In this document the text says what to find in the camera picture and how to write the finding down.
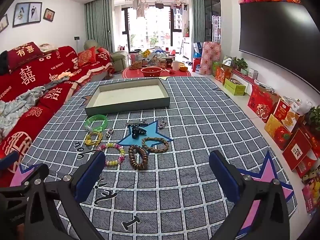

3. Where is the blue and white box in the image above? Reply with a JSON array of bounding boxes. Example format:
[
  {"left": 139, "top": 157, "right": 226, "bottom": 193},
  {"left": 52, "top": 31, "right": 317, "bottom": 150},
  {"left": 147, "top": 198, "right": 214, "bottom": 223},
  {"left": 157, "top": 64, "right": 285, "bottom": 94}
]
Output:
[{"left": 192, "top": 42, "right": 206, "bottom": 58}]

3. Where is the red plastic stool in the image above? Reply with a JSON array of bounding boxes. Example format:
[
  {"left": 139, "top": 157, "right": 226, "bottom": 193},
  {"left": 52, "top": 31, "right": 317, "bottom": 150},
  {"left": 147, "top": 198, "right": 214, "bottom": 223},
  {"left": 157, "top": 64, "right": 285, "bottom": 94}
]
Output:
[{"left": 191, "top": 57, "right": 202, "bottom": 72}]

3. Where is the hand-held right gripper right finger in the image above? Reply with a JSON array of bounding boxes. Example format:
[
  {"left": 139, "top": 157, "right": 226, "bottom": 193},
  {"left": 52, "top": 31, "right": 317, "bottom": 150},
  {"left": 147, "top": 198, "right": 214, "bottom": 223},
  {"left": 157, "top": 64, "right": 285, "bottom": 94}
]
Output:
[{"left": 209, "top": 150, "right": 298, "bottom": 240}]

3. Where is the red low shelf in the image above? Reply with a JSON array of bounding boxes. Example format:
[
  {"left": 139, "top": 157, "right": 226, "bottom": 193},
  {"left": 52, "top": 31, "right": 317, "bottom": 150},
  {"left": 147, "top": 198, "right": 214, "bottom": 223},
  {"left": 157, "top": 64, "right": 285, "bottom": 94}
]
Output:
[{"left": 231, "top": 68, "right": 263, "bottom": 86}]

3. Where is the white plastic bag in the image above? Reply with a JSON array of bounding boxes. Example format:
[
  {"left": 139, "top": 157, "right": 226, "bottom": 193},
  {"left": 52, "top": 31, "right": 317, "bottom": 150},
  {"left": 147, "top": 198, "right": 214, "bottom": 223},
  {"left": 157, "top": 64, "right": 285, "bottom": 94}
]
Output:
[{"left": 291, "top": 100, "right": 313, "bottom": 116}]

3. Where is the green potted plant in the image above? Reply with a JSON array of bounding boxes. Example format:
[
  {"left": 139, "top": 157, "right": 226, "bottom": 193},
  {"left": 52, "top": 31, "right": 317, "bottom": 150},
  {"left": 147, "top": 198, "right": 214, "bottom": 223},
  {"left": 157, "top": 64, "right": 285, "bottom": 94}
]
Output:
[{"left": 232, "top": 57, "right": 248, "bottom": 72}]

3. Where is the brown coil hair tie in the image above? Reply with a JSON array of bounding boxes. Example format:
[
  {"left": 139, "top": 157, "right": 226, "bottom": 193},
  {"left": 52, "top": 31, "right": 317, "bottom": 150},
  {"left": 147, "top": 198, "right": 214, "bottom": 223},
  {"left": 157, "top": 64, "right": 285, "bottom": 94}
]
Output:
[{"left": 128, "top": 145, "right": 149, "bottom": 171}]

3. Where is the green curtain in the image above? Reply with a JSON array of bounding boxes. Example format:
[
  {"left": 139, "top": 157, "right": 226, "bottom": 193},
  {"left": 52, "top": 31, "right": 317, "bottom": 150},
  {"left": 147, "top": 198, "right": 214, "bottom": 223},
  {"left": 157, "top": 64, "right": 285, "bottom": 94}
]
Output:
[
  {"left": 191, "top": 0, "right": 206, "bottom": 61},
  {"left": 84, "top": 0, "right": 116, "bottom": 53}
]

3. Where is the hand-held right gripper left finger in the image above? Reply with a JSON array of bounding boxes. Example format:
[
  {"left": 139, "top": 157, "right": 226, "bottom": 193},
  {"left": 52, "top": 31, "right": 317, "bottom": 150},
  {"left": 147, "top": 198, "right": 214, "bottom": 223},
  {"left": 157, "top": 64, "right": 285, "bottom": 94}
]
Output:
[{"left": 22, "top": 151, "right": 106, "bottom": 240}]

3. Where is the large red gift box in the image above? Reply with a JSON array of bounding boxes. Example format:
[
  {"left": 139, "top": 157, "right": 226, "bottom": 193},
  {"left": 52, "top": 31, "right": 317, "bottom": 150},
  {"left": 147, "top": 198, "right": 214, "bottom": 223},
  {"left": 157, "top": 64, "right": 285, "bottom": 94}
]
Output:
[{"left": 247, "top": 85, "right": 281, "bottom": 123}]

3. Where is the green transparent bangle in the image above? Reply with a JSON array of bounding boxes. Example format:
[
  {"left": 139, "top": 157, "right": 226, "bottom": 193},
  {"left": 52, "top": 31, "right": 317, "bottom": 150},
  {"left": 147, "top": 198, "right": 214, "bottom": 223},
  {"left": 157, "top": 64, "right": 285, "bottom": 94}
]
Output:
[{"left": 84, "top": 114, "right": 109, "bottom": 132}]

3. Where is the red box with white label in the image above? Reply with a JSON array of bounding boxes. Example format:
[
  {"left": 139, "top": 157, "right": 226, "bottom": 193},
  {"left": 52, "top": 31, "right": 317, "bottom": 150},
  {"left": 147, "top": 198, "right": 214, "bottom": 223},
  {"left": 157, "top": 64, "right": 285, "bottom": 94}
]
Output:
[{"left": 282, "top": 127, "right": 317, "bottom": 171}]

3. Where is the dark framed picture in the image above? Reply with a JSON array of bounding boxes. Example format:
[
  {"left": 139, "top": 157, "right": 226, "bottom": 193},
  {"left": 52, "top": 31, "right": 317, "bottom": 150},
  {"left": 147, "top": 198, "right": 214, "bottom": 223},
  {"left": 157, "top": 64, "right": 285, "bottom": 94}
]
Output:
[{"left": 0, "top": 14, "right": 9, "bottom": 33}]

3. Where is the red colander basket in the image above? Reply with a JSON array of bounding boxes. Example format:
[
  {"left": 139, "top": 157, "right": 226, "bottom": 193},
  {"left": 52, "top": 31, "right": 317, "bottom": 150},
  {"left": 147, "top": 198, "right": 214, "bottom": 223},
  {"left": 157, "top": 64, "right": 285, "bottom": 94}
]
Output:
[{"left": 140, "top": 66, "right": 163, "bottom": 78}]

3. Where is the pink snack packet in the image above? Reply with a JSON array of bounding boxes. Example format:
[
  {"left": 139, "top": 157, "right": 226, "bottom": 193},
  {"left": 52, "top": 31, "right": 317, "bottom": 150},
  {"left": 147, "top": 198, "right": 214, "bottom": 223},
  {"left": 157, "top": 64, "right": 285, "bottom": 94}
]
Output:
[{"left": 301, "top": 170, "right": 320, "bottom": 216}]

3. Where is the red and yellow gift box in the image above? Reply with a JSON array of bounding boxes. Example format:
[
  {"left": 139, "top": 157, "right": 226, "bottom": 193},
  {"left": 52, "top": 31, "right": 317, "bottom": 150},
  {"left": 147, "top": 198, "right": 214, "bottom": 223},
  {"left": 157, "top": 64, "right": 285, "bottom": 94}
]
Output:
[{"left": 264, "top": 113, "right": 292, "bottom": 151}]

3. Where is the double photo frame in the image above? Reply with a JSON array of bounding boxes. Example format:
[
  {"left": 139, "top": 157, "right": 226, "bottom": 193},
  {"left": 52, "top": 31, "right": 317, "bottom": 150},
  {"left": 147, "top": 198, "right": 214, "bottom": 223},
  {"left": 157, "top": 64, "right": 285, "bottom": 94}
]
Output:
[{"left": 12, "top": 2, "right": 43, "bottom": 28}]

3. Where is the red round rug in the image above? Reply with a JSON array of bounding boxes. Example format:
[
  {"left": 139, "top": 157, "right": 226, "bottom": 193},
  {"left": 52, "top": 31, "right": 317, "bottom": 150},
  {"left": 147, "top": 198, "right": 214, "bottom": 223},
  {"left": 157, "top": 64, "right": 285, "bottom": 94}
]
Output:
[{"left": 122, "top": 64, "right": 192, "bottom": 79}]

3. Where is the red cushion with gold pattern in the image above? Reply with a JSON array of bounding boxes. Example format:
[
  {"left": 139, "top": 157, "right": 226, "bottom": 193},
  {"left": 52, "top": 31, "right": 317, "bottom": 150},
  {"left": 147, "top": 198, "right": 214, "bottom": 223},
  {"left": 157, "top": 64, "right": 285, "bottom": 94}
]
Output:
[{"left": 77, "top": 47, "right": 97, "bottom": 68}]

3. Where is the hanging laundry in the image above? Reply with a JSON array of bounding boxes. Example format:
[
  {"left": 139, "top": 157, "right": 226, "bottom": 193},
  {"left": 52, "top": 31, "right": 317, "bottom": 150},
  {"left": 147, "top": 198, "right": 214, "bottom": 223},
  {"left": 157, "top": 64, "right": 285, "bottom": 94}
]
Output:
[{"left": 132, "top": 0, "right": 191, "bottom": 18}]

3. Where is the green cardboard box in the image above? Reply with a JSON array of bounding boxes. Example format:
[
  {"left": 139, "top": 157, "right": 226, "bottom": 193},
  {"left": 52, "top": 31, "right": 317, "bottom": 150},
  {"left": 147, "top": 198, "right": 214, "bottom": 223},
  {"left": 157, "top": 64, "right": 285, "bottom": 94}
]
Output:
[{"left": 224, "top": 78, "right": 247, "bottom": 96}]

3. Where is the light blue-grey cloth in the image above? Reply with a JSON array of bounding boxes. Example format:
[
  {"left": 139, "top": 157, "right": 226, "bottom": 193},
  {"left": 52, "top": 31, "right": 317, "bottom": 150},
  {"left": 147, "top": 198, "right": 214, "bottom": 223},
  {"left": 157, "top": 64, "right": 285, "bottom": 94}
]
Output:
[{"left": 0, "top": 86, "right": 46, "bottom": 136}]

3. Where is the shallow grey-green tray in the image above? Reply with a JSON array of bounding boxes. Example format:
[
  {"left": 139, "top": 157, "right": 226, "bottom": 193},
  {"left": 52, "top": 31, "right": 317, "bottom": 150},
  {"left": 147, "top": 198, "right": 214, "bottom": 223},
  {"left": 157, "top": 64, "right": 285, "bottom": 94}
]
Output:
[{"left": 84, "top": 77, "right": 171, "bottom": 117}]

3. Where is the brown braided bead bracelet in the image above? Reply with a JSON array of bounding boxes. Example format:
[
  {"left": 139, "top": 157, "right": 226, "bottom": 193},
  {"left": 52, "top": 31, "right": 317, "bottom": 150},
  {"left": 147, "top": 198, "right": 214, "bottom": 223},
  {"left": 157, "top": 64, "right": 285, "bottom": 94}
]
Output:
[{"left": 141, "top": 137, "right": 170, "bottom": 154}]

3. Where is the dark tall cabinet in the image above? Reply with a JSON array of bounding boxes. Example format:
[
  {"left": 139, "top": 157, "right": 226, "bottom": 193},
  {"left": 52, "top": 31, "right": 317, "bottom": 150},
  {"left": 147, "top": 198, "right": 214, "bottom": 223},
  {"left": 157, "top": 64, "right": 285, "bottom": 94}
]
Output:
[{"left": 203, "top": 0, "right": 222, "bottom": 43}]

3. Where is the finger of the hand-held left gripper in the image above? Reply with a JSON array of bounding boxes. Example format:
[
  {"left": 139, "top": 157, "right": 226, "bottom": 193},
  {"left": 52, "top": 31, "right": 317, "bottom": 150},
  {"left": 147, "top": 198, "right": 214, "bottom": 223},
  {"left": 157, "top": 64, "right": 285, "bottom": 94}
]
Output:
[
  {"left": 0, "top": 151, "right": 20, "bottom": 174},
  {"left": 0, "top": 164, "right": 50, "bottom": 200}
]

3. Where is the pile of snack packets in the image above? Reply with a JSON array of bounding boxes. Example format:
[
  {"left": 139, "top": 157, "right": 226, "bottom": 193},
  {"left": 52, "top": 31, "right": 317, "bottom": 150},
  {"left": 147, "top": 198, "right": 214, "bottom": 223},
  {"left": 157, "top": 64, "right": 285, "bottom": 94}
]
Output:
[{"left": 130, "top": 46, "right": 176, "bottom": 68}]

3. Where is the dark cloth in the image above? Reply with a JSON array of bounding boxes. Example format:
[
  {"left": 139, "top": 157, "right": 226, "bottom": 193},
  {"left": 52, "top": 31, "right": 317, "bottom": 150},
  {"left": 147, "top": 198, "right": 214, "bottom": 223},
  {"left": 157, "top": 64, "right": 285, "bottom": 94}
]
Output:
[{"left": 0, "top": 51, "right": 10, "bottom": 76}]

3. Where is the beige armchair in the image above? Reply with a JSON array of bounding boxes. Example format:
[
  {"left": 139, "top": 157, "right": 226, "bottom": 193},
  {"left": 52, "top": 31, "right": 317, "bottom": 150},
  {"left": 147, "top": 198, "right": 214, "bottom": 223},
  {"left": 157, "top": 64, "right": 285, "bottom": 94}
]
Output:
[{"left": 83, "top": 39, "right": 129, "bottom": 72}]

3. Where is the grey knitted cloth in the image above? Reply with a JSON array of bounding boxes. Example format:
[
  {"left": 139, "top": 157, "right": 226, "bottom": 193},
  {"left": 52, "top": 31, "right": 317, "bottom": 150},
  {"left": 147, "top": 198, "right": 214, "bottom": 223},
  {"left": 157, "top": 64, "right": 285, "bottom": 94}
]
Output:
[{"left": 43, "top": 74, "right": 73, "bottom": 91}]

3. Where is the leafy potted plant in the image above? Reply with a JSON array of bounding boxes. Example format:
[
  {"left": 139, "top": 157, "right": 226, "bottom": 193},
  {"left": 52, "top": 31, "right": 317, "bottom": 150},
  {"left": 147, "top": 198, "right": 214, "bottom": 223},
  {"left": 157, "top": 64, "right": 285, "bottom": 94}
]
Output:
[{"left": 303, "top": 106, "right": 320, "bottom": 131}]

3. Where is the beige floral pillow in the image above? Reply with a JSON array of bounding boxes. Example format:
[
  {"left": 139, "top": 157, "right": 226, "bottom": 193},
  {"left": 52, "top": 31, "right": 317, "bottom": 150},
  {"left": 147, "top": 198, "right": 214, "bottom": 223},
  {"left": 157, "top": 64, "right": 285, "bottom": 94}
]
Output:
[{"left": 38, "top": 43, "right": 59, "bottom": 53}]

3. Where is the pastel bead bracelet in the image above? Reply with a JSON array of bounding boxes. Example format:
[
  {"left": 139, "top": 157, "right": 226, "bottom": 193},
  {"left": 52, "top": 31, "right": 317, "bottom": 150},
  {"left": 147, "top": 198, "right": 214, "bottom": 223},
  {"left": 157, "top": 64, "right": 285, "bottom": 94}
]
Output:
[{"left": 97, "top": 142, "right": 126, "bottom": 167}]

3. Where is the silver star hair clip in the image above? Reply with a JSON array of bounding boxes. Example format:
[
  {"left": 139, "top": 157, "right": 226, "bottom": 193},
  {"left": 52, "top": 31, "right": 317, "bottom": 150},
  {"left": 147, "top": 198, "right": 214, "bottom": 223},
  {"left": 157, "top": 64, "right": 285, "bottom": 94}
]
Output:
[{"left": 126, "top": 120, "right": 149, "bottom": 127}]

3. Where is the red cushion with white print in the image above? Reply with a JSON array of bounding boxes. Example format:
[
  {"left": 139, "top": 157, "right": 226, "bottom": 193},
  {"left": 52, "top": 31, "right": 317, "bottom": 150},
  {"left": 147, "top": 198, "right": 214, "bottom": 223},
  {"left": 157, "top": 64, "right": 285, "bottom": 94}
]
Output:
[{"left": 6, "top": 42, "right": 44, "bottom": 71}]

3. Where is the red and orange gift box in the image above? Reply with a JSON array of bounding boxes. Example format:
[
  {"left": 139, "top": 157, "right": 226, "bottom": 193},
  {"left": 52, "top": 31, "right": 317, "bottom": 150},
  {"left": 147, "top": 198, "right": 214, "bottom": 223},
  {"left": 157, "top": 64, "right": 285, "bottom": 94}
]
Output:
[{"left": 215, "top": 66, "right": 232, "bottom": 84}]

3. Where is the black wall television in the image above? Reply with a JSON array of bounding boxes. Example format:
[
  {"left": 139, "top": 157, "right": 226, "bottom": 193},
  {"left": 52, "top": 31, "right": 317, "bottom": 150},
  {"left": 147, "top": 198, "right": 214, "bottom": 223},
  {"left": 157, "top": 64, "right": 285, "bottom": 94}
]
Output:
[{"left": 238, "top": 1, "right": 320, "bottom": 93}]

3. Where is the small red photo frame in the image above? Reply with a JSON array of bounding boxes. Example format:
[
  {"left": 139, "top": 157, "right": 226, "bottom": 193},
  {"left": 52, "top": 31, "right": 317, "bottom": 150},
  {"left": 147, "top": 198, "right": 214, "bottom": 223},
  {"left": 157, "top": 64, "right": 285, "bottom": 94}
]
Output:
[{"left": 43, "top": 8, "right": 56, "bottom": 22}]

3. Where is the red printed sofa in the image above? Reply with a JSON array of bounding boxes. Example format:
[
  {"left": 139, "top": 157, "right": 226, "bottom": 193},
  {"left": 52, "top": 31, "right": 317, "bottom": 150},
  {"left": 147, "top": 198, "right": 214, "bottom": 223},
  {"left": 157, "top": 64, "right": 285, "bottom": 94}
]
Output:
[{"left": 0, "top": 42, "right": 114, "bottom": 188}]

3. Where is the red patterned rolled quilt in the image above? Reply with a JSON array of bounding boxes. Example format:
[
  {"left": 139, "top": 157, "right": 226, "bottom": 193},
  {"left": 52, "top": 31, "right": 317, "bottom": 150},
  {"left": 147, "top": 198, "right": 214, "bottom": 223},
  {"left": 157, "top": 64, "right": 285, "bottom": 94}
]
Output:
[{"left": 199, "top": 41, "right": 222, "bottom": 76}]

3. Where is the yellow hair tie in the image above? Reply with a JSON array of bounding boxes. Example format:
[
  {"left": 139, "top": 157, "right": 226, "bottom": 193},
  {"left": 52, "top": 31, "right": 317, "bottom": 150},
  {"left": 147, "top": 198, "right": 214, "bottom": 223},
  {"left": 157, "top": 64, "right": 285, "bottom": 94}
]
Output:
[{"left": 84, "top": 131, "right": 103, "bottom": 146}]

